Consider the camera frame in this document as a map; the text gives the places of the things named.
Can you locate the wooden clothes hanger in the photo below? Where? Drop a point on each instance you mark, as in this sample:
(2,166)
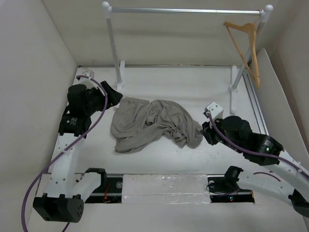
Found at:
(251,31)

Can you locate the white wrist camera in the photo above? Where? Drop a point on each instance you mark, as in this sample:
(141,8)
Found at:
(215,110)
(84,77)

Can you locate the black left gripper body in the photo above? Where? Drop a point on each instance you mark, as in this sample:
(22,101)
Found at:
(97,101)

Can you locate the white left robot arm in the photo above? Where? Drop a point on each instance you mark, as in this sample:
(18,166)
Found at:
(64,197)

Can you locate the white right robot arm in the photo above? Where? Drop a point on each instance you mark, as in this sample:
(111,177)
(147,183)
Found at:
(264,151)

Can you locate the aluminium side rail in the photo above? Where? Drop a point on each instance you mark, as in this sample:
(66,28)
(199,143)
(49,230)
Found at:
(259,118)

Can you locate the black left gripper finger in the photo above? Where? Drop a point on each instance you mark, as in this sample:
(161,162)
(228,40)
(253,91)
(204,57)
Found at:
(115,102)
(112,94)

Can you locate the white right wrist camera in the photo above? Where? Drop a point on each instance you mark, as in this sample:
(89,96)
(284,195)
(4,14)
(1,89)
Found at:
(215,110)

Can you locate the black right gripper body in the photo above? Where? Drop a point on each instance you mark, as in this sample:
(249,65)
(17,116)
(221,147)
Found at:
(213,135)

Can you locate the white metal clothes rack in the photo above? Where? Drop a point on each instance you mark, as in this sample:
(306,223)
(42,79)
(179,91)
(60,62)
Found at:
(119,66)

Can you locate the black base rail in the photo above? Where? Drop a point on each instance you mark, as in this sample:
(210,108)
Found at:
(112,193)

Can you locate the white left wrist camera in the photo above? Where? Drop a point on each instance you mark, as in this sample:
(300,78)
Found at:
(84,77)

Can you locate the grey trousers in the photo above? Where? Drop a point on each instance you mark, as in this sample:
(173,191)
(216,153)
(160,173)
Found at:
(137,123)

